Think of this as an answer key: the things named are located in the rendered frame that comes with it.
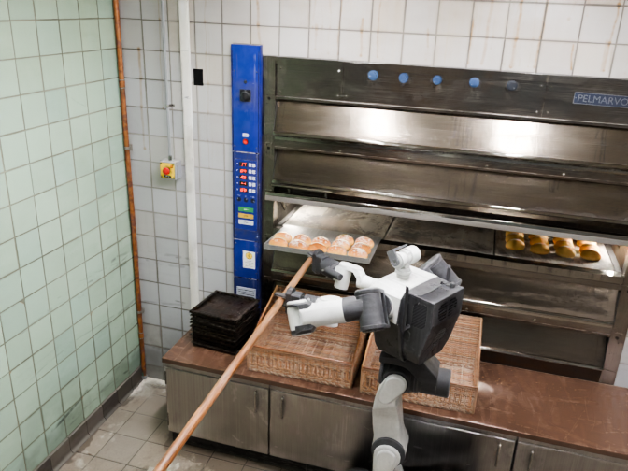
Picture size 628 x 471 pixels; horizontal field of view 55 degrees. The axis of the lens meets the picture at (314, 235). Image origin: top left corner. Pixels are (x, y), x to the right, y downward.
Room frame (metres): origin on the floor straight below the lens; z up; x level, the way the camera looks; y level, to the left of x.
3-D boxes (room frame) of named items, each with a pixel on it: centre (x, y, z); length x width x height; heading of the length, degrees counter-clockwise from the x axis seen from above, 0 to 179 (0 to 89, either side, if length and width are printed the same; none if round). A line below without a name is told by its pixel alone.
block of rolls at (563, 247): (3.20, -1.32, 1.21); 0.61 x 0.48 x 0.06; 164
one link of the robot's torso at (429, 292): (2.07, -0.39, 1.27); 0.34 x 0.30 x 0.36; 136
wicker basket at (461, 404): (2.67, -0.58, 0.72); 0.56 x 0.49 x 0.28; 76
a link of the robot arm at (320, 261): (2.66, -0.05, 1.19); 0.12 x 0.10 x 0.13; 40
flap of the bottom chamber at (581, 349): (2.93, -0.64, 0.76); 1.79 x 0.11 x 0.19; 74
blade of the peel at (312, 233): (2.98, -0.06, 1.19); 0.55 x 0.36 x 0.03; 75
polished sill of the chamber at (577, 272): (2.95, -0.65, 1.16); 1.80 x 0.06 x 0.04; 74
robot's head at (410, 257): (2.12, -0.35, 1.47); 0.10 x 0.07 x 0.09; 136
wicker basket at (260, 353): (2.83, -0.01, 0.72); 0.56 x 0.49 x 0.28; 76
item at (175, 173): (3.29, 0.82, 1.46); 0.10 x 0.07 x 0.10; 74
